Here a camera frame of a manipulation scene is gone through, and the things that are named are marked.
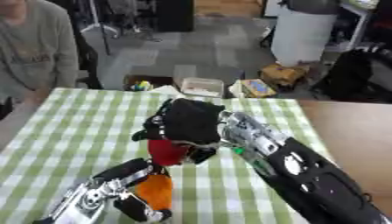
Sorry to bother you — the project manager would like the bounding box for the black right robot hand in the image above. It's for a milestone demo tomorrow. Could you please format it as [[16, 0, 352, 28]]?
[[129, 98, 227, 165]]

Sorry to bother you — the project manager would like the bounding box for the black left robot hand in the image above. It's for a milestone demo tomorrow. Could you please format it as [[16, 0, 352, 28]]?
[[92, 157, 175, 223]]

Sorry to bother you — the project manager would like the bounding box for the orange cup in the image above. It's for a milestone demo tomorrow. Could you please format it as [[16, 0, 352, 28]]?
[[133, 172, 175, 212]]

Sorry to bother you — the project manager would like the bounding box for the red cup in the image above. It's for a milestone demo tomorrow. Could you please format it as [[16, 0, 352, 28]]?
[[147, 138, 192, 167]]

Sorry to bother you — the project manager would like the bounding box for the clear plastic container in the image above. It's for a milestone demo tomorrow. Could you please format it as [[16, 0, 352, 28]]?
[[178, 76, 227, 98]]

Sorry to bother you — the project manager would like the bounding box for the dark box with toys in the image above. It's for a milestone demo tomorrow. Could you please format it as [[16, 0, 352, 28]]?
[[122, 74, 175, 92]]

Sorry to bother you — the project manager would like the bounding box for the colourful picture book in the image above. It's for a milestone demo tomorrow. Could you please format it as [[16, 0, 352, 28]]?
[[239, 78, 279, 99]]

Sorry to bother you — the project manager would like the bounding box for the yellow cardboard box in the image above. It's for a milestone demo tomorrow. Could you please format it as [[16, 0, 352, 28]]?
[[258, 62, 312, 88]]

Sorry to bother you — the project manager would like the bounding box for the black cabinet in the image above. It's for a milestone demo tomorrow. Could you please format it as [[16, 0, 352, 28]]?
[[151, 0, 196, 32]]

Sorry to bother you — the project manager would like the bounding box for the black chair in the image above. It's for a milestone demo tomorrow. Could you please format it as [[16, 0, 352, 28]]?
[[70, 25, 106, 90]]

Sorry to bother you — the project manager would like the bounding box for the white cylindrical bin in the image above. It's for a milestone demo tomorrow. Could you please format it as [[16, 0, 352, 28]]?
[[269, 0, 342, 67]]

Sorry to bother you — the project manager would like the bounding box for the person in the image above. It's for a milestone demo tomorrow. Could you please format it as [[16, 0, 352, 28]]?
[[0, 0, 80, 121]]

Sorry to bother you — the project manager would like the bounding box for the black bag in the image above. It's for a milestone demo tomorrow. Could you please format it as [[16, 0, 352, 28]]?
[[311, 47, 392, 103]]

